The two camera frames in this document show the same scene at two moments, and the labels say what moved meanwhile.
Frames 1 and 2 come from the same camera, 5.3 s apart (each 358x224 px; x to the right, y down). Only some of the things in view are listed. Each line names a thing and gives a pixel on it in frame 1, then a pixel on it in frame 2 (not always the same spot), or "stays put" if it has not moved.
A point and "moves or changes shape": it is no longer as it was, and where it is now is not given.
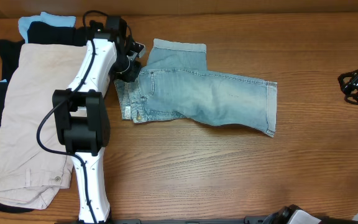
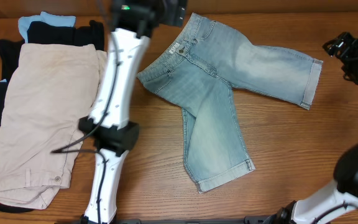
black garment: (38, 33) stays put
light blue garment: (46, 18) stays put
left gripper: (136, 64) to (172, 12)
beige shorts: (23, 173) stays put
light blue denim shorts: (174, 84) moves or changes shape
